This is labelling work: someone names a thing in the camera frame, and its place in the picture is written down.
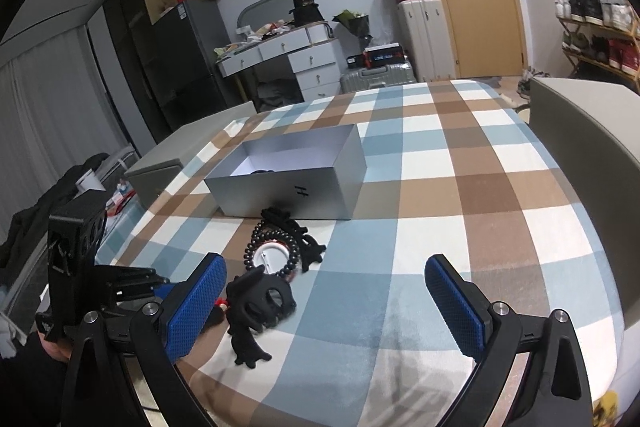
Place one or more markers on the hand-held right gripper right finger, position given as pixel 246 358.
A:
pixel 452 307

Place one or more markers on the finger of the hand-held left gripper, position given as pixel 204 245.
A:
pixel 125 287

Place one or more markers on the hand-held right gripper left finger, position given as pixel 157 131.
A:
pixel 195 307

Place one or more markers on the large black claw hair clip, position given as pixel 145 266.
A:
pixel 260 302

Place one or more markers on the small black hair clip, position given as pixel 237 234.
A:
pixel 276 214

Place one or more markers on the black antler hair clip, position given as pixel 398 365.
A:
pixel 310 247

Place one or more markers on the black round fuzzy item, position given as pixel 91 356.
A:
pixel 262 171

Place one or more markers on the silver cardboard box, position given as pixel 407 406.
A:
pixel 320 194

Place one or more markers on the person's left forearm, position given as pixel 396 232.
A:
pixel 30 387

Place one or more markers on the black clothing pile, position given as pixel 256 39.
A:
pixel 55 202

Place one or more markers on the checkered tablecloth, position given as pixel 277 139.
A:
pixel 450 207

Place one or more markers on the white curtain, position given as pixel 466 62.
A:
pixel 45 117

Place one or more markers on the dark wardrobe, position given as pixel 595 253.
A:
pixel 130 72

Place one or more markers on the grey refrigerator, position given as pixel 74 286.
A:
pixel 195 52

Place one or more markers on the silver suitcase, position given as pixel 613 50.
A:
pixel 377 77

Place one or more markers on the black and red box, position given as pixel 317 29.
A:
pixel 384 55

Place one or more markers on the small black box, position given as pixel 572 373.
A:
pixel 355 62

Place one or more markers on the white suitcase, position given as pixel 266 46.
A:
pixel 425 39

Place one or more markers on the white dresser desk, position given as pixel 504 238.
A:
pixel 310 62

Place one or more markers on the wooden shoe rack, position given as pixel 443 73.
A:
pixel 575 57

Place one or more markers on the dark wrapped bouquet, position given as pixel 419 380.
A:
pixel 355 27

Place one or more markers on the arched mirror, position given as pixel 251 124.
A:
pixel 260 9

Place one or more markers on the black shopping bag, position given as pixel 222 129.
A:
pixel 305 4

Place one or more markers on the rows of sneakers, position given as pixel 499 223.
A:
pixel 600 7

